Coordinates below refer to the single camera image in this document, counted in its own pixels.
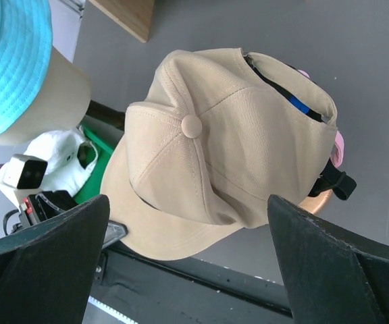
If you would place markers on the cream mannequin head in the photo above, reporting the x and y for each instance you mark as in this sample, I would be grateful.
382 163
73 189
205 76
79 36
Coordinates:
60 105

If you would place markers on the wooden shelf unit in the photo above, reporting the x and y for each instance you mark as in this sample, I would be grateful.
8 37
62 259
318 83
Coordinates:
134 16

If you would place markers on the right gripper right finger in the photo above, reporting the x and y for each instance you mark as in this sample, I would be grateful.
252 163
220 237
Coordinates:
331 275

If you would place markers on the green plastic tray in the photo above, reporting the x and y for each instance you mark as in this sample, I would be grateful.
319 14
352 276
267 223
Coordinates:
104 151

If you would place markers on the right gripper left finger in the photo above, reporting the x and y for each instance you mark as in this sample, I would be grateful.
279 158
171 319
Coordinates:
47 270

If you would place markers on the light wooden hat stand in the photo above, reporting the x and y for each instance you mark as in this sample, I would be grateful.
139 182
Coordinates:
314 205

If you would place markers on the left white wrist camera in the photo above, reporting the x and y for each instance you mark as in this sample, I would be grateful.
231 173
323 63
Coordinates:
21 176

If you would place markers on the white hat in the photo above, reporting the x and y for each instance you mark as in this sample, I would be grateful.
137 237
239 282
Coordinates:
71 158

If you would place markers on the tan hat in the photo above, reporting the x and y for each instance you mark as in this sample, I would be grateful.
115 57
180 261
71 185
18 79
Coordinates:
202 153

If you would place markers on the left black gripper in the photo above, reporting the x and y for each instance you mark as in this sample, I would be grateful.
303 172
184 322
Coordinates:
37 208

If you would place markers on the pink baseball cap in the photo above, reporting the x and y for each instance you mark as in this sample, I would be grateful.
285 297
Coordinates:
313 142

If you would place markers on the black cap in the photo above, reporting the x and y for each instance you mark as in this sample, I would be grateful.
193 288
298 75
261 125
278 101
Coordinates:
331 178

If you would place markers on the cyan bucket hat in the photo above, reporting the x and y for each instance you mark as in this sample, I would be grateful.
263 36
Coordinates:
26 39

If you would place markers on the blue baseball cap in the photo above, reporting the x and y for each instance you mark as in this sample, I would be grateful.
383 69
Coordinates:
299 105

